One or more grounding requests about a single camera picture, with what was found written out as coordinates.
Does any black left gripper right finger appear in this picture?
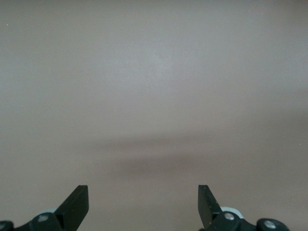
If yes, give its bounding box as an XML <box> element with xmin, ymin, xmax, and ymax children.
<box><xmin>198</xmin><ymin>184</ymin><xmax>288</xmax><ymax>231</ymax></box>

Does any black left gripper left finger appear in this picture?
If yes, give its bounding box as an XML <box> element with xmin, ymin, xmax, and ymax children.
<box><xmin>0</xmin><ymin>184</ymin><xmax>90</xmax><ymax>231</ymax></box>

